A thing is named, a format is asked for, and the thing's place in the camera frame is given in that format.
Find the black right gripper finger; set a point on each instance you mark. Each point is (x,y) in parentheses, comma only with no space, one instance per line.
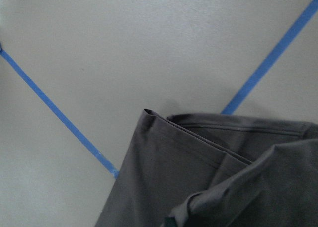
(169,222)

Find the dark brown t-shirt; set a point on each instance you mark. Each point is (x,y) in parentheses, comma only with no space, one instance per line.
(210,170)

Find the brown paper table cover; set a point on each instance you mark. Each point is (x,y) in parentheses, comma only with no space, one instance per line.
(102,62)

